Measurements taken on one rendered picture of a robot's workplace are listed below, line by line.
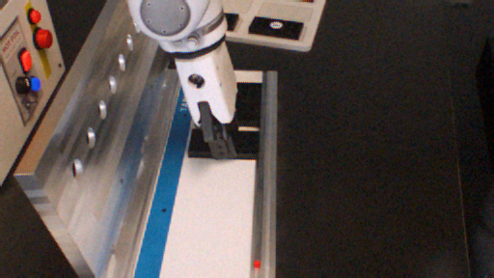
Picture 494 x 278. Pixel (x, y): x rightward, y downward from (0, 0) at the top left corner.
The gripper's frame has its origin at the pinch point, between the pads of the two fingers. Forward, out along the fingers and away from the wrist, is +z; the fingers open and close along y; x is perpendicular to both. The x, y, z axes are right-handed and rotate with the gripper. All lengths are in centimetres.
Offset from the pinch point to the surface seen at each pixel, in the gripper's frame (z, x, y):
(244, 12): 3.7, 0.2, 42.0
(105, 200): -7.0, 10.3, -16.9
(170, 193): 1.2, 6.7, -9.2
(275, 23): 3.8, -6.2, 35.5
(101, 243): -5.0, 10.3, -21.3
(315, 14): 6.7, -14.0, 41.5
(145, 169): 0.4, 10.8, -4.9
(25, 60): -12.6, 26.3, 6.4
